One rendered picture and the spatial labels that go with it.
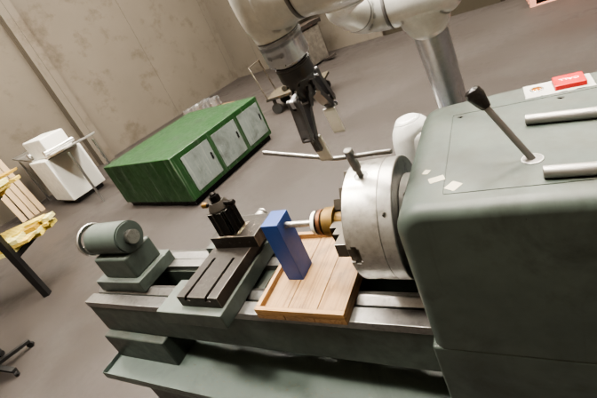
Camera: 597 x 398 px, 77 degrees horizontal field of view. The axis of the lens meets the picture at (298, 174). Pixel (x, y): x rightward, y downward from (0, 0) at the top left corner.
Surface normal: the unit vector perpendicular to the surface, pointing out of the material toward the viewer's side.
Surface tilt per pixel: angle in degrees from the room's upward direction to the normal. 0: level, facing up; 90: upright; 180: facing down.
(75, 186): 90
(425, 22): 117
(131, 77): 90
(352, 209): 44
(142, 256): 90
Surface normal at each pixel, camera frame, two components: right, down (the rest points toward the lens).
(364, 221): -0.51, -0.04
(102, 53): 0.77, -0.04
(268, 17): -0.14, 0.79
